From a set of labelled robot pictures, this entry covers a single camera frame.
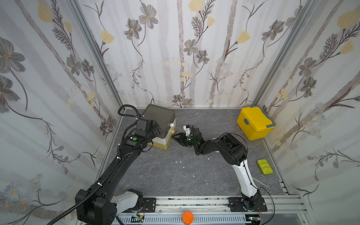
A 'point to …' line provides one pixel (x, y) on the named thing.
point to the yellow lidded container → (254, 123)
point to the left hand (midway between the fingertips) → (157, 128)
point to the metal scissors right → (268, 186)
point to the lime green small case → (265, 167)
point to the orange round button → (187, 217)
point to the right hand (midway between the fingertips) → (173, 135)
